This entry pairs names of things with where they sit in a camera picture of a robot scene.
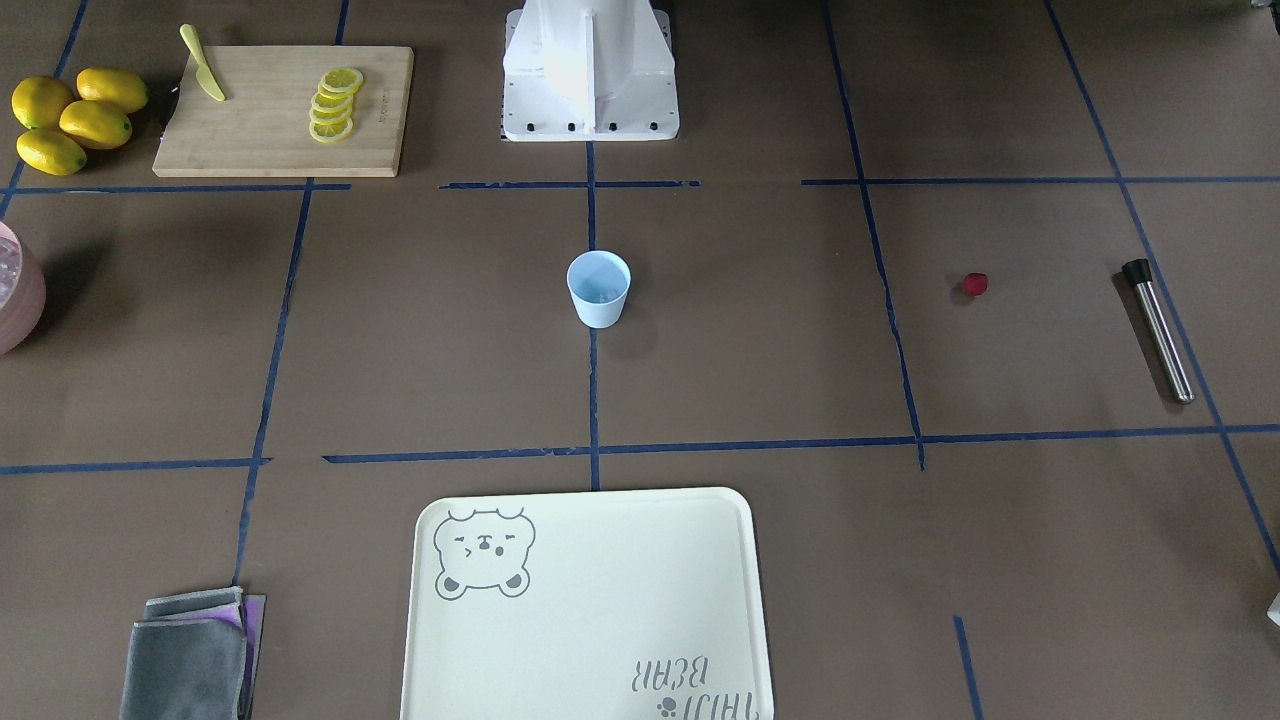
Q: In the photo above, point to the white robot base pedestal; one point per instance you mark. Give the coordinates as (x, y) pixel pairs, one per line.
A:
(589, 71)

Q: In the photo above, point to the light blue plastic cup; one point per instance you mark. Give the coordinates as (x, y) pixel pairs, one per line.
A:
(598, 282)

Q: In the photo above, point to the lemon slices stack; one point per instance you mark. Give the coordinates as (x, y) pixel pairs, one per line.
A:
(331, 116)

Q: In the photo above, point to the grey purple folded cloths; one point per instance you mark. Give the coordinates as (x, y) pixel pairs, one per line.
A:
(195, 655)

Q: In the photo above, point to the pink bowl of ice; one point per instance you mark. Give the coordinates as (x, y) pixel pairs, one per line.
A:
(24, 290)

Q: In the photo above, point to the cream bear serving tray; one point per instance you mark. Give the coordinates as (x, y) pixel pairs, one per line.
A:
(640, 604)

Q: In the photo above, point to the red strawberry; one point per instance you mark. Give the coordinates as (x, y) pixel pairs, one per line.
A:
(975, 284)

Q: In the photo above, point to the yellow lemon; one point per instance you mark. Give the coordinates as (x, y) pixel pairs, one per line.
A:
(51, 152)
(96, 125)
(116, 86)
(38, 101)

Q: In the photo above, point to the bamboo cutting board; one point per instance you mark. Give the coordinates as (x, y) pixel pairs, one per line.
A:
(261, 128)

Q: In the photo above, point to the yellow plastic knife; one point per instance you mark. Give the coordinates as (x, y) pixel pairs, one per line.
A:
(204, 76)

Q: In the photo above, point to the steel muddler black tip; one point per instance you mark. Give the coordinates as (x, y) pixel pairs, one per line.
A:
(1138, 274)

